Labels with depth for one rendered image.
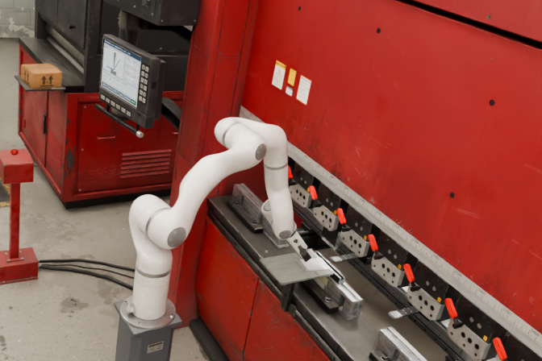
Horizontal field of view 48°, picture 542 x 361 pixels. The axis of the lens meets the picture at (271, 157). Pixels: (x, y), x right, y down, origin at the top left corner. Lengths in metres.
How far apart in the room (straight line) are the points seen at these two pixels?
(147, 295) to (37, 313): 1.77
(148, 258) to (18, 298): 1.97
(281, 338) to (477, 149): 1.31
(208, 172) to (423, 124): 0.74
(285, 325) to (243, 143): 1.04
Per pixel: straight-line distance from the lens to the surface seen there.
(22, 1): 9.14
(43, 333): 3.68
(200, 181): 1.98
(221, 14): 2.91
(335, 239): 2.58
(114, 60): 3.24
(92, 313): 3.80
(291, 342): 2.74
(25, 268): 4.03
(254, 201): 3.09
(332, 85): 2.48
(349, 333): 2.52
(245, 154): 1.97
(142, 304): 2.13
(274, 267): 2.55
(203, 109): 3.02
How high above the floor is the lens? 2.38
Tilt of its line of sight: 23 degrees down
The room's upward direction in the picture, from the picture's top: 11 degrees clockwise
